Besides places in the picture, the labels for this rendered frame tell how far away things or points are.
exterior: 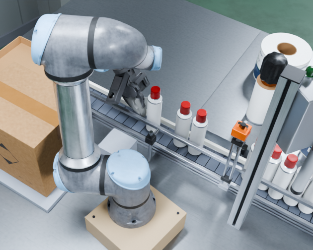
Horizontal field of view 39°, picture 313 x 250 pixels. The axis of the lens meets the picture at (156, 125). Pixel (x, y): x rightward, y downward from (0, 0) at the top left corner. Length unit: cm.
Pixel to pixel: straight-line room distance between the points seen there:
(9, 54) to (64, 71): 105
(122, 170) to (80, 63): 35
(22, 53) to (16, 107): 65
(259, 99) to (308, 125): 58
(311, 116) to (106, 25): 49
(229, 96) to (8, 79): 84
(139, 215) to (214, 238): 28
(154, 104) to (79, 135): 43
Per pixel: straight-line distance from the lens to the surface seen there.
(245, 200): 138
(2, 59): 205
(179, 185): 157
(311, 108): 102
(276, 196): 153
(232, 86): 185
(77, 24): 100
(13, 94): 147
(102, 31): 98
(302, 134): 110
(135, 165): 123
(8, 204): 158
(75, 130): 115
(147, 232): 138
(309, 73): 105
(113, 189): 125
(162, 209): 142
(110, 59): 99
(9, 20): 340
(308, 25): 386
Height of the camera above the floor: 215
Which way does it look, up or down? 50 degrees down
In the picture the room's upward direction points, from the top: 5 degrees clockwise
